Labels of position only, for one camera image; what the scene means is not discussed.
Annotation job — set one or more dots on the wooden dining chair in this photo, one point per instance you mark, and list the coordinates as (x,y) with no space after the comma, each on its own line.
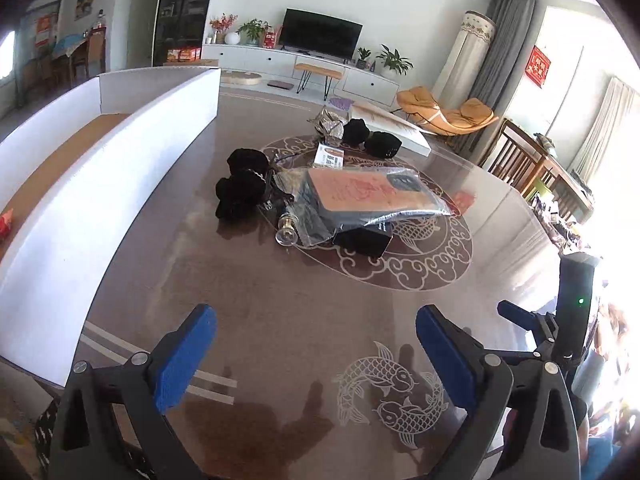
(515,158)

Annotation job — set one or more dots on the white flat board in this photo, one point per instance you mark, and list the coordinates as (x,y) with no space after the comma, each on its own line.
(376,119)

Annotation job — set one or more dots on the blue white ointment box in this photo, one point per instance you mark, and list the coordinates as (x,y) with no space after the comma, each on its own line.
(328,157)

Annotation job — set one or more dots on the black cloth pouch pair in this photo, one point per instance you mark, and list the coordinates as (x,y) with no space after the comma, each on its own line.
(378,144)
(241,192)

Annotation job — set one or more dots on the white tv cabinet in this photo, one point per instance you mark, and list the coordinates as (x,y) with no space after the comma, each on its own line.
(272,64)

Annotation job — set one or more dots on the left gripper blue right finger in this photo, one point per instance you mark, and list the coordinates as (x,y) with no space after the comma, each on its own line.
(542,442)

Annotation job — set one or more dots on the wooden side bench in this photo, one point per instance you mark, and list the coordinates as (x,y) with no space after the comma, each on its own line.
(308,70)

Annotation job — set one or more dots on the white cardboard storage box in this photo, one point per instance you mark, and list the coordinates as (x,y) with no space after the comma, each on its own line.
(61,250)

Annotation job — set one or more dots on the red packet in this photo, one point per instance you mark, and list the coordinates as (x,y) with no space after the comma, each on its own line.
(6,220)

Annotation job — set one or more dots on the black eyeglasses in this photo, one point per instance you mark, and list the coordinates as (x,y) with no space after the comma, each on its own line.
(275,197)

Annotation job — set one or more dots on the green potted plant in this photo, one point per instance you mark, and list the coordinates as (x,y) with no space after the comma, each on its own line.
(392,63)

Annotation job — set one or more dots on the silver patterned pouch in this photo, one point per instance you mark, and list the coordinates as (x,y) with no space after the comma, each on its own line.
(328,124)

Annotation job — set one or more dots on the glass bottle with cone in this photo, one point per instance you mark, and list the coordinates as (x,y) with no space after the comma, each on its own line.
(286,235)

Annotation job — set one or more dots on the black glass cabinet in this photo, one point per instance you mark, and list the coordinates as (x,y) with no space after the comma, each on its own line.
(179,24)

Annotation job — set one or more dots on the black rectangular box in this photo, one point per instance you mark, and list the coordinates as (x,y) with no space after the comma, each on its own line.
(371,241)

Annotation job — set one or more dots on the bagged brown package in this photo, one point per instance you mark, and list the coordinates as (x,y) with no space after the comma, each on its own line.
(326,201)

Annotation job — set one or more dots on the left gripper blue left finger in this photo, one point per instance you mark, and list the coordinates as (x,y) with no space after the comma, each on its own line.
(111,422)

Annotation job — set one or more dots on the black television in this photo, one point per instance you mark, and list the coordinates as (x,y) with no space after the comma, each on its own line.
(314,32)

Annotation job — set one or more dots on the orange lounge chair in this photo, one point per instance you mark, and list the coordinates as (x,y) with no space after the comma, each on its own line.
(424,111)

